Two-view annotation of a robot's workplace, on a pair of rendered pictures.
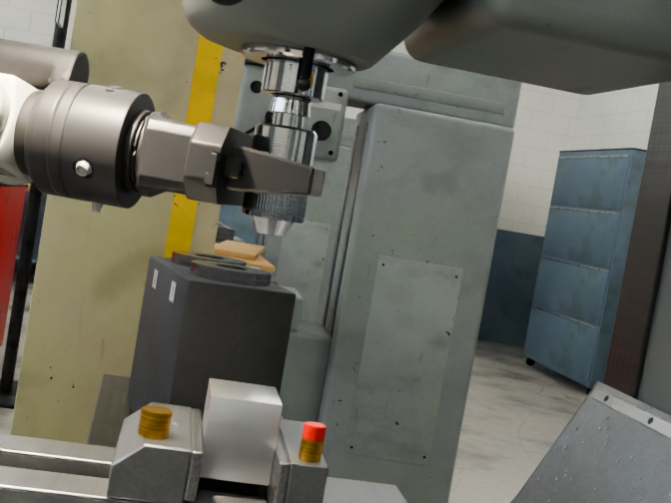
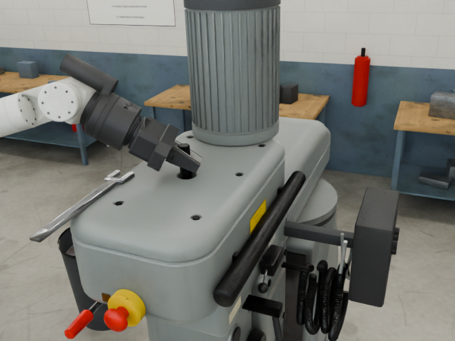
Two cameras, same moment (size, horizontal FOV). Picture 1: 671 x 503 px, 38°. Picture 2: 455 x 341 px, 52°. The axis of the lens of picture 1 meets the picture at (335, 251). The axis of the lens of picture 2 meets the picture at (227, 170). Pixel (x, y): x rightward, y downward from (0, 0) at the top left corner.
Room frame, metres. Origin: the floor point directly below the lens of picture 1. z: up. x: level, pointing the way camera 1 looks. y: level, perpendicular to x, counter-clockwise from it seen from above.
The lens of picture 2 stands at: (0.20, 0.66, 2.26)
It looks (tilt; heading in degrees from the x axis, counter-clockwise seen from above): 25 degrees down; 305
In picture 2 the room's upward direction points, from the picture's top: 2 degrees counter-clockwise
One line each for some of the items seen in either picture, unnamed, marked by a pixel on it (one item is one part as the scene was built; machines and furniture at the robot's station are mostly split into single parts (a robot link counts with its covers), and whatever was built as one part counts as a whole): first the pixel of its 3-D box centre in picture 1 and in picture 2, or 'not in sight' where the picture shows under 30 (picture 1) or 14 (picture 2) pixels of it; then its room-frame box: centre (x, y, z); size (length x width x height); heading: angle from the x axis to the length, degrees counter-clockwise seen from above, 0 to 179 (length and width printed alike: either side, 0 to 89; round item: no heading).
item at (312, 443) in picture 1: (312, 441); not in sight; (0.67, -0.01, 1.04); 0.02 x 0.02 x 0.03
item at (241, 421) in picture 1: (238, 429); not in sight; (0.71, 0.05, 1.03); 0.06 x 0.05 x 0.06; 9
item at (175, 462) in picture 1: (158, 448); not in sight; (0.70, 0.10, 1.01); 0.12 x 0.06 x 0.04; 9
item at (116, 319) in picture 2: not in sight; (118, 317); (0.67, 0.30, 1.76); 0.04 x 0.03 x 0.04; 11
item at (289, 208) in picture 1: (279, 180); not in sight; (0.72, 0.05, 1.22); 0.05 x 0.05 x 0.06
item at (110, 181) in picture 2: not in sight; (85, 201); (0.80, 0.23, 1.89); 0.24 x 0.04 x 0.01; 102
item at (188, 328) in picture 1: (206, 346); not in sight; (1.11, 0.13, 1.02); 0.22 x 0.12 x 0.20; 22
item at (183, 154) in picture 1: (160, 158); not in sight; (0.73, 0.14, 1.22); 0.13 x 0.12 x 0.10; 174
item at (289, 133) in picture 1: (286, 134); not in sight; (0.72, 0.05, 1.25); 0.05 x 0.05 x 0.01
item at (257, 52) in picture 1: (298, 59); not in sight; (0.72, 0.05, 1.31); 0.09 x 0.09 x 0.01
